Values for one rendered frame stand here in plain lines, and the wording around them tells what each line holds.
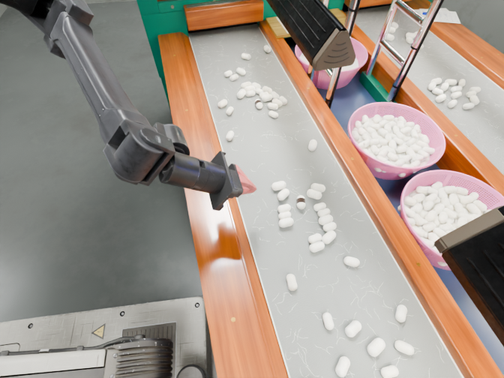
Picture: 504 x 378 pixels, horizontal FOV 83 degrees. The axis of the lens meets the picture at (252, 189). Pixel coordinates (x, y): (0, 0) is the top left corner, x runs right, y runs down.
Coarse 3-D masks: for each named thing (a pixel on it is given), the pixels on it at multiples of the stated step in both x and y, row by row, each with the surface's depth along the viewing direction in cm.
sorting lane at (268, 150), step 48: (192, 48) 112; (240, 48) 112; (288, 96) 95; (240, 144) 83; (288, 144) 83; (336, 192) 73; (288, 240) 66; (336, 240) 66; (288, 288) 60; (336, 288) 60; (384, 288) 60; (288, 336) 55; (336, 336) 55; (384, 336) 55; (432, 336) 55
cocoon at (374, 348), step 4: (376, 340) 52; (380, 340) 52; (372, 344) 52; (376, 344) 52; (380, 344) 52; (384, 344) 52; (368, 348) 52; (372, 348) 52; (376, 348) 52; (380, 348) 52; (384, 348) 52; (368, 352) 52; (372, 352) 51; (376, 352) 51
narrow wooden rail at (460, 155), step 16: (352, 32) 114; (368, 48) 108; (368, 64) 108; (384, 64) 101; (384, 80) 101; (400, 96) 95; (416, 96) 91; (432, 112) 87; (448, 128) 83; (448, 144) 81; (464, 144) 80; (448, 160) 82; (464, 160) 78; (480, 160) 76; (480, 176) 74; (496, 176) 73
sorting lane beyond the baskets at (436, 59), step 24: (360, 24) 123; (408, 24) 123; (408, 48) 112; (432, 48) 112; (408, 72) 103; (432, 72) 103; (456, 72) 103; (480, 72) 103; (432, 96) 95; (480, 96) 95; (456, 120) 89; (480, 120) 89; (480, 144) 83
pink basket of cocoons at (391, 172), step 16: (368, 112) 90; (384, 112) 91; (400, 112) 90; (416, 112) 87; (352, 128) 89; (432, 128) 84; (352, 144) 82; (432, 144) 84; (368, 160) 79; (432, 160) 78; (384, 176) 82
